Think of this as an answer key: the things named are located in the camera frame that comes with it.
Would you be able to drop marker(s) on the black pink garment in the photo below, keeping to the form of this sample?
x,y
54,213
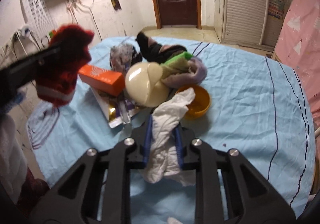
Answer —
x,y
152,51

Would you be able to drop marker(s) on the eye chart poster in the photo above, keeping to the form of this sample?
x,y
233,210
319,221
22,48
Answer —
x,y
37,15

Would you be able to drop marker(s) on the pink tree-print curtain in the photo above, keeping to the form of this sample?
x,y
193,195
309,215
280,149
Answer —
x,y
298,48

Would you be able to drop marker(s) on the orange plastic bowl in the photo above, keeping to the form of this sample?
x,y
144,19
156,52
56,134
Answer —
x,y
200,104

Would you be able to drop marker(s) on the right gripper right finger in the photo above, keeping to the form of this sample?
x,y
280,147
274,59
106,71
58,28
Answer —
x,y
178,134

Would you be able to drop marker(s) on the orange carton box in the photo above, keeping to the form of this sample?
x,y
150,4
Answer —
x,y
110,82

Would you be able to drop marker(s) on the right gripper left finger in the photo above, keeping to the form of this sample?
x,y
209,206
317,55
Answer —
x,y
147,140

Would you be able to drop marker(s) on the cream round ball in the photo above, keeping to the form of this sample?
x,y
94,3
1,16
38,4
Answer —
x,y
144,86

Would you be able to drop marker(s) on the green sponge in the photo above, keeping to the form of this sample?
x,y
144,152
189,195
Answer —
x,y
179,60

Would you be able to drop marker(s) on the light blue bed sheet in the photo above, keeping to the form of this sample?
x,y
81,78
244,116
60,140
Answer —
x,y
258,107

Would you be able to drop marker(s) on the white tissue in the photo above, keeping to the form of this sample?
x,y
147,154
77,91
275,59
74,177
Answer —
x,y
163,159

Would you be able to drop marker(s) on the left white gloved hand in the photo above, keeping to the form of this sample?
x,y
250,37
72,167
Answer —
x,y
13,162

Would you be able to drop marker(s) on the white louvered wardrobe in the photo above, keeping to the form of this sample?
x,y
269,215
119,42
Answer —
x,y
244,21

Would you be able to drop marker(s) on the purple knitted cloth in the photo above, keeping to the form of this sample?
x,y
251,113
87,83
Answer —
x,y
196,74

